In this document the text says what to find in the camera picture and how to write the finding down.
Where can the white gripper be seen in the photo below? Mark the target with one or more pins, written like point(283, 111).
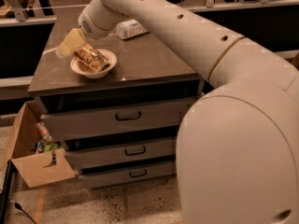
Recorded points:
point(93, 24)

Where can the middle grey drawer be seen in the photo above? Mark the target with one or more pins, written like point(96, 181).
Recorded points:
point(136, 151)

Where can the clear plastic water bottle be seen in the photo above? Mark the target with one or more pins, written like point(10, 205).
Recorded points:
point(130, 29)

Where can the snack can in box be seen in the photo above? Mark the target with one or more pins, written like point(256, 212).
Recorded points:
point(43, 131)

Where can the grey drawer cabinet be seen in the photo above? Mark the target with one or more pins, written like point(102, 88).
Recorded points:
point(146, 71)

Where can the white paper bowl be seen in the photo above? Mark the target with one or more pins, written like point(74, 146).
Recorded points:
point(79, 68)

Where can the grey drawer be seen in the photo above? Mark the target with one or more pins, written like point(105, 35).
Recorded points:
point(136, 151)
point(117, 119)
point(128, 175)

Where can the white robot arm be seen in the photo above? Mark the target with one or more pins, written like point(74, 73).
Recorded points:
point(238, 146)

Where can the brown cardboard box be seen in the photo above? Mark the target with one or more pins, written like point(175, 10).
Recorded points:
point(25, 149)

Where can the green bag in box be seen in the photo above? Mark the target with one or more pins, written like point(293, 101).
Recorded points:
point(51, 147)

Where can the bottom grey drawer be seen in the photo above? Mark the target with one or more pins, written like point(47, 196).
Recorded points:
point(128, 175)

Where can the top grey drawer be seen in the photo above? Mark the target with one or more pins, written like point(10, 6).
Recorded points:
point(117, 119)

